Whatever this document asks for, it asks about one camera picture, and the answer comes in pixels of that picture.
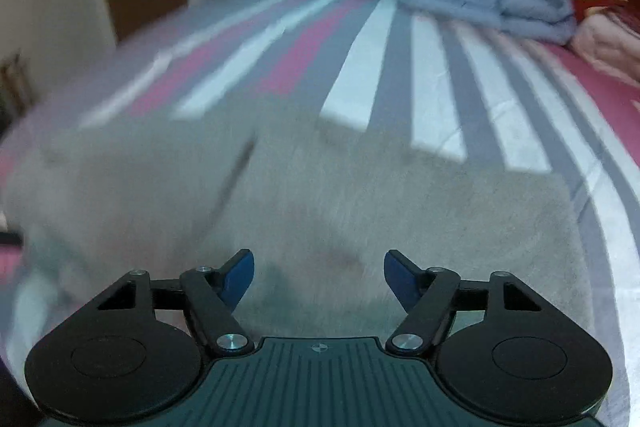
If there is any striped pink grey bed sheet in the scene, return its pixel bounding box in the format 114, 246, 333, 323
0, 0, 640, 427

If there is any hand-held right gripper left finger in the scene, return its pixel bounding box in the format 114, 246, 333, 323
84, 249, 255, 356

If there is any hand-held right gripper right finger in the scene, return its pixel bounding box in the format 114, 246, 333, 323
383, 249, 554, 356

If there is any wooden chair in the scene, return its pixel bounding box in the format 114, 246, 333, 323
0, 51, 37, 124

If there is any grey towel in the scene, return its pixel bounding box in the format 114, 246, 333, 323
0, 98, 585, 340

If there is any folded pink blanket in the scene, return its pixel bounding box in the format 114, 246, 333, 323
569, 14, 640, 84

